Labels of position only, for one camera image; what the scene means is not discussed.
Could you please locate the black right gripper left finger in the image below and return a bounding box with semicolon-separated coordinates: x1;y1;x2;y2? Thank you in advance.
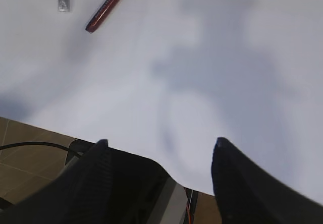
1;140;113;223

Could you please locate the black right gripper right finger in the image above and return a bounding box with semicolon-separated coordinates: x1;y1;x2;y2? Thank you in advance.
211;137;322;223

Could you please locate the red glitter pen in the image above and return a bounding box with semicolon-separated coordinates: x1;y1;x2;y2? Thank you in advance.
85;0;120;33

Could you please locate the black cable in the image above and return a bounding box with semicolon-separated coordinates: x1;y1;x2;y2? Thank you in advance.
0;141;84;159

